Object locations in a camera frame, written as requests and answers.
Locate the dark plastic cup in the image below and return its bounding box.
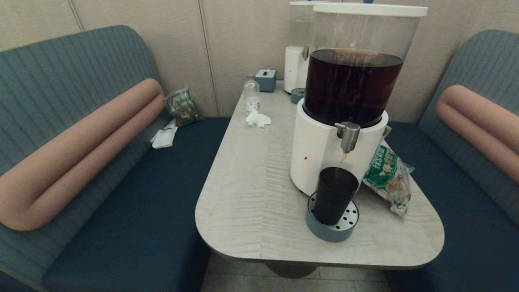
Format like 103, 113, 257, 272
313, 167, 360, 226

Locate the small white drink dispenser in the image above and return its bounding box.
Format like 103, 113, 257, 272
283, 1, 317, 94

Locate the large tea dispenser white base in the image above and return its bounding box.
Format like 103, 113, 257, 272
290, 2, 429, 198

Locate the clear plastic bottle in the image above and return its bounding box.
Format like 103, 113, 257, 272
243, 74, 260, 113

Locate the crumpled white tissue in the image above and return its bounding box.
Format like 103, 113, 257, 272
246, 110, 271, 128

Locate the gold table pedestal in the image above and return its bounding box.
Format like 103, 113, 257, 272
266, 264, 319, 279

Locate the pink bolster cushion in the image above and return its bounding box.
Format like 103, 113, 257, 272
0, 78, 165, 232
436, 84, 519, 184

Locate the dark printed snack bag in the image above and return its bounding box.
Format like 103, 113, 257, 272
163, 87, 202, 127

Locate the grey-blue perforated drip tray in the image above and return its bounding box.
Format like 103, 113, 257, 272
305, 191, 360, 243

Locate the green printed grain tea bag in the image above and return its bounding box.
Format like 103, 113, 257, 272
363, 127, 415, 217

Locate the metal dispenser tap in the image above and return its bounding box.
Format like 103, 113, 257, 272
335, 121, 361, 154

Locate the teal upholstered bench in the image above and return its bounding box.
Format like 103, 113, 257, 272
383, 29, 519, 292
0, 25, 232, 292

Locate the grey-blue tissue box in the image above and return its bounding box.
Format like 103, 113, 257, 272
255, 69, 277, 92

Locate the white napkin packet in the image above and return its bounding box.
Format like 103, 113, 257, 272
150, 119, 178, 149

